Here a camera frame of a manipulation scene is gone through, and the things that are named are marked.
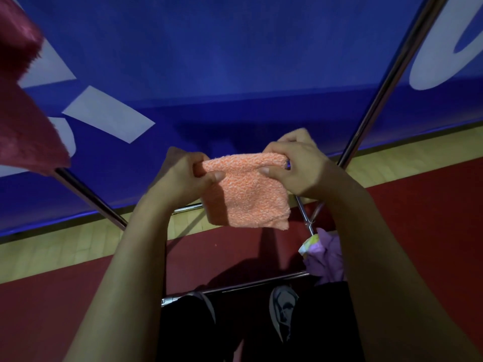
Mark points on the person's grey shoe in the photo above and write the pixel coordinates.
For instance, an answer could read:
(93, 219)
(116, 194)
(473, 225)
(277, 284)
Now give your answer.
(207, 305)
(283, 309)

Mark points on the person's right grey shoe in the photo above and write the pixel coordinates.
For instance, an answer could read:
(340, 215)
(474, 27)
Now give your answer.
(283, 309)

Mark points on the person's right forearm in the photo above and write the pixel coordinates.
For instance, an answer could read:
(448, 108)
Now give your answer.
(403, 290)

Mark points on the person's left forearm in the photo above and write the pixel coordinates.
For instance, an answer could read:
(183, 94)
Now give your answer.
(117, 290)

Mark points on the blue banner with white print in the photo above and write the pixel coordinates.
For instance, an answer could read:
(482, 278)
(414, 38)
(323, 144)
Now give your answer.
(234, 52)

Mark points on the orange patterned towel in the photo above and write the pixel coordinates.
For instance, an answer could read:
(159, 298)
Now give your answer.
(249, 196)

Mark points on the person's black trousers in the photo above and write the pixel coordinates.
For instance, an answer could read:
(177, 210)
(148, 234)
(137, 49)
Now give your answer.
(328, 324)

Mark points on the person's left hand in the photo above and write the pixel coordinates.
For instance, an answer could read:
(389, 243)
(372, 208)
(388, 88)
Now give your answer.
(177, 184)

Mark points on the purple towel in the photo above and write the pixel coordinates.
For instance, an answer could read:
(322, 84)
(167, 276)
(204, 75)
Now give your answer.
(326, 260)

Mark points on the yellow white cloth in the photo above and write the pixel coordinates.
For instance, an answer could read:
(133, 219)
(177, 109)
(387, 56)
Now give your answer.
(308, 248)

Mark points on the person's right hand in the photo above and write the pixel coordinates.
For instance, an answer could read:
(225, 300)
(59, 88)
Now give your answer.
(305, 169)

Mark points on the person's left grey shoe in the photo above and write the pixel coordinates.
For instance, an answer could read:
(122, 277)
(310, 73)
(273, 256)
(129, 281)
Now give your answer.
(207, 305)

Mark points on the metal drying rack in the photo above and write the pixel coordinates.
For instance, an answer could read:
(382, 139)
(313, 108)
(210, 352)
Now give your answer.
(392, 75)

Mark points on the pink towel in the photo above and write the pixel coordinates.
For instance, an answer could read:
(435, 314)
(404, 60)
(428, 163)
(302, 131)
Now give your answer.
(26, 135)

